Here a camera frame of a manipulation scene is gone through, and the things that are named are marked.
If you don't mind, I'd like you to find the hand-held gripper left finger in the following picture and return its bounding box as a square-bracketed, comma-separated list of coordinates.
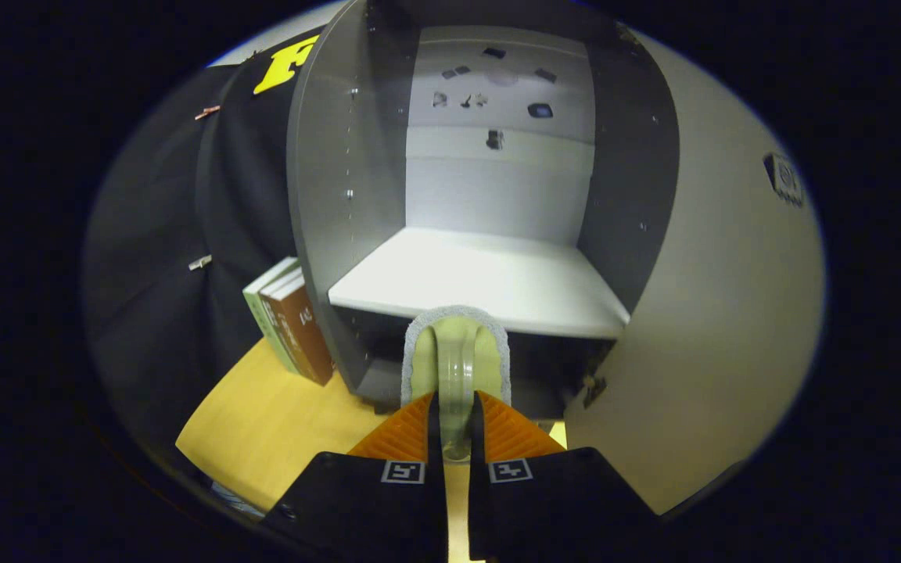
[263, 391, 449, 563]

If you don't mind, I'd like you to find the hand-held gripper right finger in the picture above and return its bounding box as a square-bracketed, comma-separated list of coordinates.
[468, 391, 662, 563]

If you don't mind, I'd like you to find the pale green mug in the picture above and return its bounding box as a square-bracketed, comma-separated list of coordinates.
[401, 305, 512, 462]

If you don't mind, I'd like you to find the brown book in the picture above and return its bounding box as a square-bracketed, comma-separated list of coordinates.
[260, 270, 336, 387]

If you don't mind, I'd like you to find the white cabinet shelf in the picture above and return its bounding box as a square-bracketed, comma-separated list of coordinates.
[328, 227, 631, 339]

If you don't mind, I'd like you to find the green book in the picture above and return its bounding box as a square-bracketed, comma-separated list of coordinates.
[242, 256, 303, 375]

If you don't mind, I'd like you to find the grey cabinet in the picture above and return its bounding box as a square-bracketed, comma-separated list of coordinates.
[286, 0, 682, 419]

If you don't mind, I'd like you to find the black backdrop cloth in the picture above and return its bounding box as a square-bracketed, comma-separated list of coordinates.
[83, 35, 318, 470]

